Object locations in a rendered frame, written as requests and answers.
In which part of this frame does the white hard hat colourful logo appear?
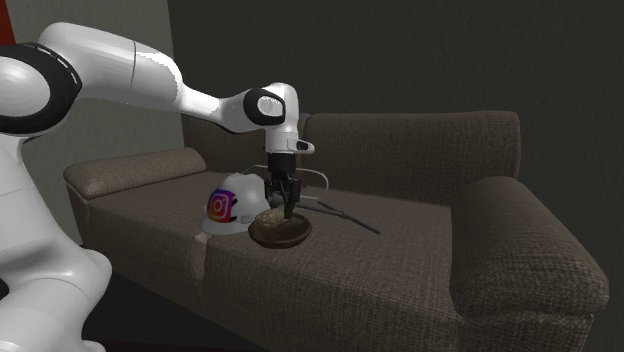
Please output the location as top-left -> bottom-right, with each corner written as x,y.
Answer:
199,172 -> 273,237

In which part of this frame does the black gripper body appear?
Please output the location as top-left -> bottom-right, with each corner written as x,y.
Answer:
266,152 -> 298,185

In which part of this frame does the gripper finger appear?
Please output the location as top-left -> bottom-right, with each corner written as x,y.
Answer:
264,178 -> 284,207
283,177 -> 303,220

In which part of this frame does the beige lumpy food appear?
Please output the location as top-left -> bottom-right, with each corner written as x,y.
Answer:
255,206 -> 290,228

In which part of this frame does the brown fabric sofa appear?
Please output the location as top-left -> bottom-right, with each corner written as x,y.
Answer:
63,110 -> 611,352

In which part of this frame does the dark brown bowl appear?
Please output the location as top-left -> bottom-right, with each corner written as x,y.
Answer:
247,212 -> 314,250

